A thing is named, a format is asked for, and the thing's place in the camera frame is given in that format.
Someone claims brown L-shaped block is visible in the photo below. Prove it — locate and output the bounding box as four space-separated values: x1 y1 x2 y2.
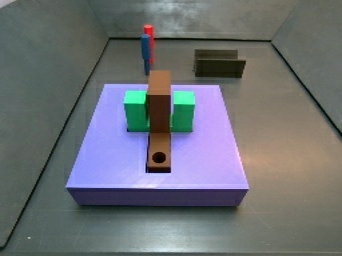
147 70 171 173

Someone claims blue hexagonal peg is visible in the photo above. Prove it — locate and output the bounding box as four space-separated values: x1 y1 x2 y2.
140 34 151 76

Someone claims red hexagonal peg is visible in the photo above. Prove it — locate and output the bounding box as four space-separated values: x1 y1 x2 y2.
143 24 155 64

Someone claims green block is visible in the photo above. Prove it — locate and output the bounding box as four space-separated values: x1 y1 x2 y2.
123 90 148 132
172 91 195 132

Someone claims right green block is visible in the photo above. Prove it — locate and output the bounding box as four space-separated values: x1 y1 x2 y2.
172 91 195 132

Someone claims left green block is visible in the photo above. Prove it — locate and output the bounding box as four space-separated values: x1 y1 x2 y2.
123 90 148 132

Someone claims black angled bracket holder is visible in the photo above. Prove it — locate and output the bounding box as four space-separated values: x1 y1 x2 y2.
194 49 246 78

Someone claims purple base board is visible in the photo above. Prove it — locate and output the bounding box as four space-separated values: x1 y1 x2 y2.
65 84 249 206

